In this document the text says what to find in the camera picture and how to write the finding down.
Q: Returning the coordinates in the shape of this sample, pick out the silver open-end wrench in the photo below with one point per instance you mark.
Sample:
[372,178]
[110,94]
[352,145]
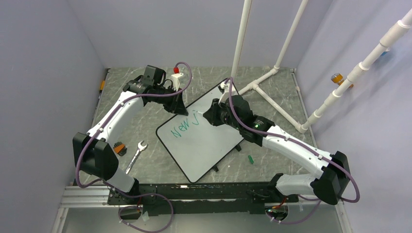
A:
[140,148]

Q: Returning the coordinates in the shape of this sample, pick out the orange black clamp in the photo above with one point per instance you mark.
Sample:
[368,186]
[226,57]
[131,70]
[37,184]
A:
[120,148]

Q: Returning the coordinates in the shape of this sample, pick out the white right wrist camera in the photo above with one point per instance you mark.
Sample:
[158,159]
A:
[227,89]

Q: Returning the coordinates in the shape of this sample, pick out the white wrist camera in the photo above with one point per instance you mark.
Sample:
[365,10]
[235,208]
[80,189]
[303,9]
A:
[227,89]
[176,78]

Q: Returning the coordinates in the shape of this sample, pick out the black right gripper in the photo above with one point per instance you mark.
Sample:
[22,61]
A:
[212,114]

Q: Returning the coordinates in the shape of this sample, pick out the white whiteboard black frame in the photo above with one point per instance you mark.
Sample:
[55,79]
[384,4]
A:
[195,145]

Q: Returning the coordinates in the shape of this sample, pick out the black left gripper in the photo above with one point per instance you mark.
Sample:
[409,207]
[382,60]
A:
[177,106]

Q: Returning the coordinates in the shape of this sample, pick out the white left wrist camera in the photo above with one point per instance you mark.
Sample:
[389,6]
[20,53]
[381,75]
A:
[176,78]

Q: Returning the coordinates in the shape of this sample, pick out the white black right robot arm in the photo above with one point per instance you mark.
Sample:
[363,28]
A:
[329,173]

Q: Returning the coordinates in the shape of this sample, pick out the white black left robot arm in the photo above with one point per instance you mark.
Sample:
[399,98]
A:
[94,155]

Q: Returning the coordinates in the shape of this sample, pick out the green marker cap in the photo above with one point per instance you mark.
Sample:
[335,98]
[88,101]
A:
[250,159]

